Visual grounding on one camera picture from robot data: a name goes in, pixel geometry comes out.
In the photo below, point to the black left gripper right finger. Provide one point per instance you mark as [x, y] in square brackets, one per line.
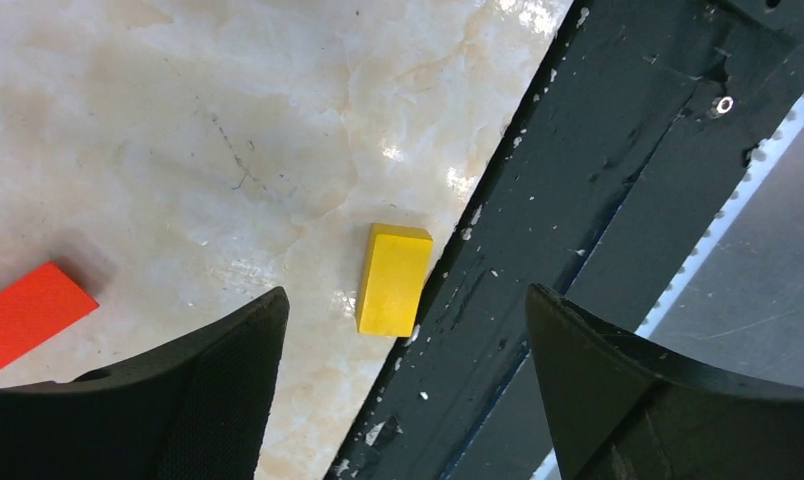
[619, 406]

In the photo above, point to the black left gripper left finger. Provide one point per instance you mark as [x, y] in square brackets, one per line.
[194, 408]

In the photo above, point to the yellow rectangular block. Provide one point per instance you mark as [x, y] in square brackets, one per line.
[397, 261]

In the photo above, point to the orange rectangular block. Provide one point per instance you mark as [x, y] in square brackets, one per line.
[37, 307]

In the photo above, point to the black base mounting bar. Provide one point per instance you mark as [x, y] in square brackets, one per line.
[639, 122]

